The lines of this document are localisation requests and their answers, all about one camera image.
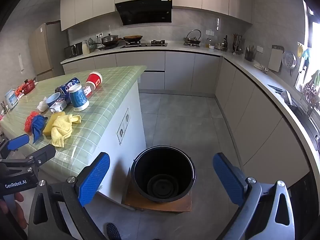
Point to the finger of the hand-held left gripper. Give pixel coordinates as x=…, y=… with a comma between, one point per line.
x=45, y=153
x=17, y=141

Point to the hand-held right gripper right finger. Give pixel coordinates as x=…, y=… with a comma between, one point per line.
x=230, y=180

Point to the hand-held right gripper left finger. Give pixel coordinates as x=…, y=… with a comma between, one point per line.
x=95, y=177

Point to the red plastic bag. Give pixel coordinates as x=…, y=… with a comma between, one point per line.
x=28, y=122

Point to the yellow sponge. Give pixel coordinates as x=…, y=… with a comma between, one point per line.
x=48, y=127

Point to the yellow cloth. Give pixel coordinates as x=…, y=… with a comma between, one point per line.
x=61, y=130
x=300, y=50

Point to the white tissue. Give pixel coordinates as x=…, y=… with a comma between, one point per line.
x=42, y=106

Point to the crushed white milk carton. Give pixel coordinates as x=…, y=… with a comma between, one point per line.
x=58, y=107

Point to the blue bowl cup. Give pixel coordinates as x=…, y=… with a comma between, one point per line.
x=53, y=98

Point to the black plastic bucket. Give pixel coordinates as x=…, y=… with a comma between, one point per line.
x=150, y=160

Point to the black bag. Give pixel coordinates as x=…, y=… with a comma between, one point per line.
x=58, y=90

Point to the tall blue paper cup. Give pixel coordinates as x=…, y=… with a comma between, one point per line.
x=78, y=97

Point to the blue drink can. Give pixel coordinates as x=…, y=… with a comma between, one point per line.
x=71, y=83

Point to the red white crushed carton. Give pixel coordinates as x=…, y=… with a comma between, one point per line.
x=87, y=90

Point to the red paper cup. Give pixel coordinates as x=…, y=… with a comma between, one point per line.
x=95, y=78

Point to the person's left hand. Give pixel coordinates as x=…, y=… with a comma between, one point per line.
x=18, y=216

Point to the small brown box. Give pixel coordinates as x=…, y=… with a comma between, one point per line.
x=3, y=107

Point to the white tub with blue label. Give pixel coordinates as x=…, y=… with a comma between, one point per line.
x=11, y=100

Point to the orange plastic bag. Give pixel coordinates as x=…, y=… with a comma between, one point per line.
x=18, y=91

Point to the red cooking pot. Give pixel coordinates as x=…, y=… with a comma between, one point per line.
x=27, y=86

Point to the person's right dark shoe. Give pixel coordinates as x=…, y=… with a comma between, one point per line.
x=113, y=231

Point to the island socket panel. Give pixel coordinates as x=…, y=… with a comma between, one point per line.
x=123, y=127

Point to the cardboard under bin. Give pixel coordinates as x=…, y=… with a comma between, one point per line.
x=155, y=206

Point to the white kitchen island base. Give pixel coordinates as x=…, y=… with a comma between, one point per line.
x=132, y=120

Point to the steel kitchen sink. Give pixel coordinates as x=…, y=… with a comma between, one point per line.
x=300, y=115

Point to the beige refrigerator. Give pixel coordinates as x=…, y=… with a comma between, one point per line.
x=47, y=50

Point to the black microwave oven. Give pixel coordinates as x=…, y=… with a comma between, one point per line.
x=72, y=50

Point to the white thermos jug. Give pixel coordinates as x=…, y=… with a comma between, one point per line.
x=85, y=48

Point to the green teapot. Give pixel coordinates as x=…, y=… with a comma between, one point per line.
x=91, y=45

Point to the dish rack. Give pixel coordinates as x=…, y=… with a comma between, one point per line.
x=310, y=92

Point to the kitchen counter with grey cabinets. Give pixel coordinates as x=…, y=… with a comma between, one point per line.
x=180, y=70

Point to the black induction cooker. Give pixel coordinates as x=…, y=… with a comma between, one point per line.
x=105, y=48

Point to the dark chopstick holder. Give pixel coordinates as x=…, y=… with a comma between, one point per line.
x=249, y=55

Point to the white cutting board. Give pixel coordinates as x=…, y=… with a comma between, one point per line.
x=275, y=58

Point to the grey pot with lid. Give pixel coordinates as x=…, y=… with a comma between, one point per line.
x=110, y=40

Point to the steel colander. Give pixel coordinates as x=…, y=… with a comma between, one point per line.
x=289, y=60

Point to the steel utensil holder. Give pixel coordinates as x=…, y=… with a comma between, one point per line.
x=237, y=45

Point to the dark glass bottle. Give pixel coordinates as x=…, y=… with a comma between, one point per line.
x=225, y=43

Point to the yellow oil bottle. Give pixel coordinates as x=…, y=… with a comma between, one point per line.
x=208, y=43

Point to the black gas hob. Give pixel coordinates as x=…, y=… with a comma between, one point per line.
x=147, y=45

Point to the dark wok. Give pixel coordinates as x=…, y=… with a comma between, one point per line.
x=132, y=39

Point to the hanging blue green cloth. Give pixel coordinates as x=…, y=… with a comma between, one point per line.
x=306, y=53

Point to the hanging yellow cloth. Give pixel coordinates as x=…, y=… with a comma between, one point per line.
x=300, y=50

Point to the bright kitchen window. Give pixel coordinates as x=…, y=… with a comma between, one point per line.
x=315, y=55

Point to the black range hood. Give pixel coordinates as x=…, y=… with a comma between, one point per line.
x=145, y=12

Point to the white wall notice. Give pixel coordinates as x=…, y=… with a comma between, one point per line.
x=21, y=62

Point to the white wall socket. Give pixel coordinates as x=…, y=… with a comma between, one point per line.
x=100, y=35

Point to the double wall socket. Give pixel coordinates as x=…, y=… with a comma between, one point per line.
x=210, y=32

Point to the wall-mounted metal strip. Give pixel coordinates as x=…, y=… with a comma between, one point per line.
x=218, y=23

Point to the beige upper wall cabinets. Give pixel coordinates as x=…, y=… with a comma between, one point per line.
x=100, y=0

